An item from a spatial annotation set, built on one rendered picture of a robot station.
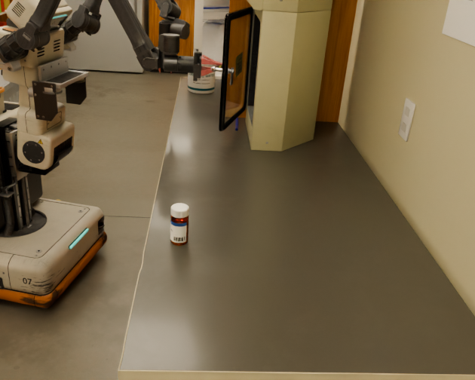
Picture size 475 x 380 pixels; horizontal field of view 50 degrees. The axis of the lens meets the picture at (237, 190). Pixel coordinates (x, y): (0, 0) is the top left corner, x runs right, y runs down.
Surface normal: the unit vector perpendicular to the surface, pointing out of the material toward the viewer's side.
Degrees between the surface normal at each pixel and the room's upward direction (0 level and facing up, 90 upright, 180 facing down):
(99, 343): 0
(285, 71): 90
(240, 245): 0
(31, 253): 0
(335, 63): 90
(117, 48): 90
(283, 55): 90
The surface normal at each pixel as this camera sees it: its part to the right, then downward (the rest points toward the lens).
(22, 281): -0.20, 0.41
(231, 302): 0.07, -0.90
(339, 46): 0.05, 0.44
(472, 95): -1.00, -0.04
